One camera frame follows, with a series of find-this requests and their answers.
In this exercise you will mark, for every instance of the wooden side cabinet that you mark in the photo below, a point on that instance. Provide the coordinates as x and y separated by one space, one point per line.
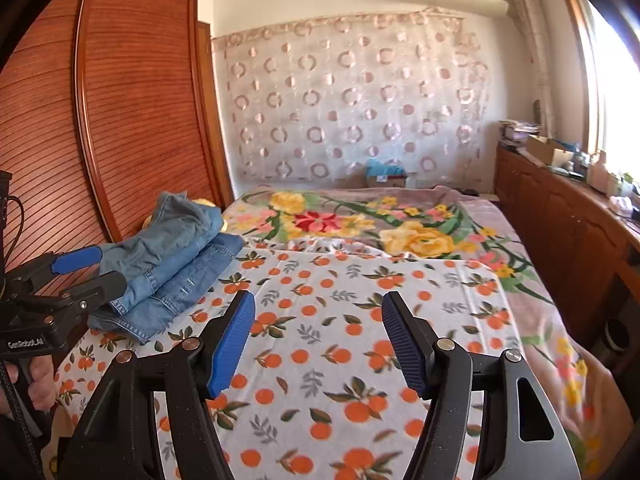
550 210

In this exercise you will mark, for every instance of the pink plastic jug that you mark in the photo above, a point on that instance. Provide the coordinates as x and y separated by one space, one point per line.
597 172

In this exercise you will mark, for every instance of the sheer circle pattern curtain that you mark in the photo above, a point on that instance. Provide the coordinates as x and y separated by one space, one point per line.
350 110

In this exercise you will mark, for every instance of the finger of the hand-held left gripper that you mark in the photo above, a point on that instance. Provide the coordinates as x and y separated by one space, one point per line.
100 287
75 259

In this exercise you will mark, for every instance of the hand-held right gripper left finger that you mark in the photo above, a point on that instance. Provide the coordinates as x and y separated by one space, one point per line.
232 345

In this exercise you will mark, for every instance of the teal plastic bag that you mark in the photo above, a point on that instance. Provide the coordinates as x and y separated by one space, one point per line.
385 166

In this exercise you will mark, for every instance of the white window curtain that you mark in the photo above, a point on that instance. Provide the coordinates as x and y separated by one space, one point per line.
530 35

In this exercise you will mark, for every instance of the small cardboard box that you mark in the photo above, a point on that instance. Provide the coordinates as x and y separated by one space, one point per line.
385 182

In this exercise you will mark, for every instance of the person's left hand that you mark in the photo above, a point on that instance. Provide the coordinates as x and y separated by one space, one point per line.
42 390

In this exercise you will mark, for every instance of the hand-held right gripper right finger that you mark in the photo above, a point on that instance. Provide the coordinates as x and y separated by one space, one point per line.
405 345

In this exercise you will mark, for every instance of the white tissue box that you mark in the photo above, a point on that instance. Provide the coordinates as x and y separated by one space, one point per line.
621 205

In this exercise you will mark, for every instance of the pink floral blanket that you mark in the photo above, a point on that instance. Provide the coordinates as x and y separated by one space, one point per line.
425 230

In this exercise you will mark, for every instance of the slatted wooden wardrobe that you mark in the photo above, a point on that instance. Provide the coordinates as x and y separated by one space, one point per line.
140 110

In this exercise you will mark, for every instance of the bright window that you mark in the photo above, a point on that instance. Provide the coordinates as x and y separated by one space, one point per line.
615 85

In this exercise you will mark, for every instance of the orange fruit print bedsheet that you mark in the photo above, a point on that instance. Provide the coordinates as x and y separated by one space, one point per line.
320 310

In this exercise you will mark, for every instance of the open cardboard box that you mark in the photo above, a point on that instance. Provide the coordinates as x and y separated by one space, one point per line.
545 150

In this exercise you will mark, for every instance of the stack of papers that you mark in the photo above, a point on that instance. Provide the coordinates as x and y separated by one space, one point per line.
517 132

